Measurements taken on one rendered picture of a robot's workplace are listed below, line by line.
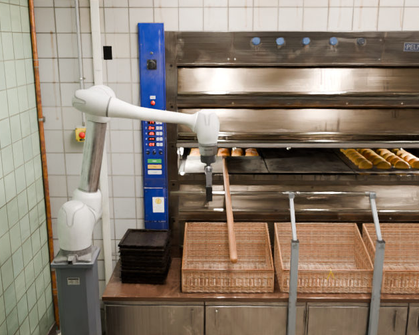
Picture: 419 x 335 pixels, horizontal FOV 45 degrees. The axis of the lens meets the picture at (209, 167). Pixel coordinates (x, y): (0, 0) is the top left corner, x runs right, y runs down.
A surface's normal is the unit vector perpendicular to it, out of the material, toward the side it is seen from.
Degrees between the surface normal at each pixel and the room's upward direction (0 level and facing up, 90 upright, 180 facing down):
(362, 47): 90
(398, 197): 70
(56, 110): 90
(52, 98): 90
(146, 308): 90
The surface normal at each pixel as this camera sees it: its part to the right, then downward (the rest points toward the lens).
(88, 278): 0.73, 0.17
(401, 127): -0.01, -0.11
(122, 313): -0.02, 0.25
